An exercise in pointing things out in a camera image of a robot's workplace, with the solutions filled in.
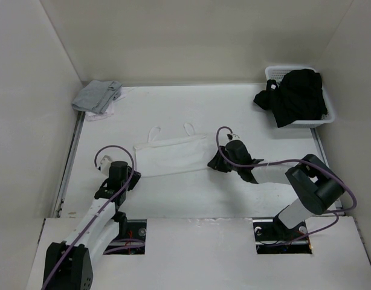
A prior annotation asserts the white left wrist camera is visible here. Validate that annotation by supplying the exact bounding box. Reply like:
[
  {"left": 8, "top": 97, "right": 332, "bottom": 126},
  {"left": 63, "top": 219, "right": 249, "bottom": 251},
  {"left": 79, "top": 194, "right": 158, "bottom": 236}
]
[{"left": 97, "top": 155, "right": 113, "bottom": 176}]

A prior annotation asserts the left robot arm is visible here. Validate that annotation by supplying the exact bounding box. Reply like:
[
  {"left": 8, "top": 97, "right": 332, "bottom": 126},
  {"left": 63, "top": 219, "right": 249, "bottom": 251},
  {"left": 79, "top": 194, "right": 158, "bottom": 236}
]
[{"left": 42, "top": 161, "right": 141, "bottom": 289}]

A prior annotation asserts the white plastic basket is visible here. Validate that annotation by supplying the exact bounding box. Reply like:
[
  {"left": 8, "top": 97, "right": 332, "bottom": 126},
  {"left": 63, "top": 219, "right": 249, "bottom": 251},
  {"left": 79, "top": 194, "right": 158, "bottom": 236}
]
[{"left": 265, "top": 65, "right": 336, "bottom": 129}]

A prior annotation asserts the black tank top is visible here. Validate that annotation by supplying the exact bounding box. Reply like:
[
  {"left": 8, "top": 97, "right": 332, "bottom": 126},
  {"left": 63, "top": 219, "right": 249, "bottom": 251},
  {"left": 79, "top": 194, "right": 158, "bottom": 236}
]
[{"left": 253, "top": 69, "right": 328, "bottom": 128}]

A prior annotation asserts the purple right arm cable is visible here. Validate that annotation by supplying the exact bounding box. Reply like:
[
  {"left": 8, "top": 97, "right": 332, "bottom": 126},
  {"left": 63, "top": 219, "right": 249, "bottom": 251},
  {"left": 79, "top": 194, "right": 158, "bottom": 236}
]
[{"left": 215, "top": 126, "right": 358, "bottom": 247}]

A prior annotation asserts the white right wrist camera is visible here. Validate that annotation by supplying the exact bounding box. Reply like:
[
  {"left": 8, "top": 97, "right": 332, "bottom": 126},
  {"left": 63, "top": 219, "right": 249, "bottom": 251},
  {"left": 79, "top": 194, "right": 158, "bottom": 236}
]
[{"left": 227, "top": 133, "right": 240, "bottom": 141}]

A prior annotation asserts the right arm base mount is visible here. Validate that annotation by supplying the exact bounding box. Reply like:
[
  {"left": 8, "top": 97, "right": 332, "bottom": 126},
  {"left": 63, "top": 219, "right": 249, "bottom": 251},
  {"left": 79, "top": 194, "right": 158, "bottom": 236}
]
[{"left": 253, "top": 219, "right": 312, "bottom": 254}]

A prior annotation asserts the folded white tank top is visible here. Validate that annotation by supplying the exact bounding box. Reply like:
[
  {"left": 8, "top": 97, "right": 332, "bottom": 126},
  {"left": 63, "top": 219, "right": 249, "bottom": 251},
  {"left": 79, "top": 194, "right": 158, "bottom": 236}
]
[{"left": 85, "top": 95, "right": 125, "bottom": 121}]

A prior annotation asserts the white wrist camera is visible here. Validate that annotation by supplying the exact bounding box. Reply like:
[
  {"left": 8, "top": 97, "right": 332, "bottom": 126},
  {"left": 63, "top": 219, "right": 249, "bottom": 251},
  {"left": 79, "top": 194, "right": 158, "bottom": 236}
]
[
  {"left": 97, "top": 155, "right": 113, "bottom": 176},
  {"left": 227, "top": 133, "right": 240, "bottom": 141}
]

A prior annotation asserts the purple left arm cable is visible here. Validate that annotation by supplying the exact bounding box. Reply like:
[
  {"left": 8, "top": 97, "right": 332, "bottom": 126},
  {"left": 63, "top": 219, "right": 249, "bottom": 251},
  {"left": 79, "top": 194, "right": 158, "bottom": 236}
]
[{"left": 40, "top": 145, "right": 147, "bottom": 290}]

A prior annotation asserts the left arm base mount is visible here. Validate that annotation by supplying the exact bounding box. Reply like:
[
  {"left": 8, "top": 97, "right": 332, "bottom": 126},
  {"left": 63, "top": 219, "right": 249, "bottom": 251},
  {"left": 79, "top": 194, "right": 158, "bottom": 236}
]
[{"left": 104, "top": 220, "right": 147, "bottom": 255}]

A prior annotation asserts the folded grey tank top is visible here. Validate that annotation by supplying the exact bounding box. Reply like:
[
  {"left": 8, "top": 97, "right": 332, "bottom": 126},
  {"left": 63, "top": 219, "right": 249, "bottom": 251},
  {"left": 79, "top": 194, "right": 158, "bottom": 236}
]
[{"left": 71, "top": 80, "right": 122, "bottom": 114}]

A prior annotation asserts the white tank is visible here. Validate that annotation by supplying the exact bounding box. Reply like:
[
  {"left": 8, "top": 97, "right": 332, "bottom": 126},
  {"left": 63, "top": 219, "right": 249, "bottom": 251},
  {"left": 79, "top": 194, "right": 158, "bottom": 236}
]
[
  {"left": 85, "top": 95, "right": 125, "bottom": 121},
  {"left": 134, "top": 123, "right": 215, "bottom": 178}
]

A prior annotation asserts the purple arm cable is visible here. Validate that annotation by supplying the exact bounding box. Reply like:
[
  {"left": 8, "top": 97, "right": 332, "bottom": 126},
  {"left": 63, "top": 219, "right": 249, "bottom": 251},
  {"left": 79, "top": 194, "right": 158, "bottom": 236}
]
[
  {"left": 215, "top": 126, "right": 358, "bottom": 247},
  {"left": 40, "top": 145, "right": 147, "bottom": 290}
]

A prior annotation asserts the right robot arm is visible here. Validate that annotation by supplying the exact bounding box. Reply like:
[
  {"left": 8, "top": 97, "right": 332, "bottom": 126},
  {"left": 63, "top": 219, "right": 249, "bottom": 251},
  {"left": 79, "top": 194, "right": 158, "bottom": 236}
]
[{"left": 207, "top": 140, "right": 345, "bottom": 239}]

